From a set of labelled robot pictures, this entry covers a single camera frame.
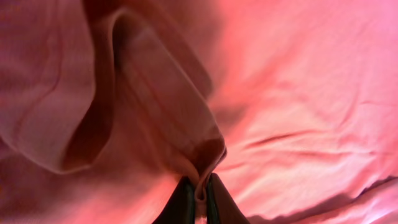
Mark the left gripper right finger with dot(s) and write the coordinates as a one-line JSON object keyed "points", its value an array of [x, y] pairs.
{"points": [[221, 208]]}

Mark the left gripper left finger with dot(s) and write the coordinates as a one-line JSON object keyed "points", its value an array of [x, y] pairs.
{"points": [[180, 208]]}

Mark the red t-shirt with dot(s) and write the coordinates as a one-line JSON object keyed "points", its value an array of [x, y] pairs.
{"points": [[106, 105]]}

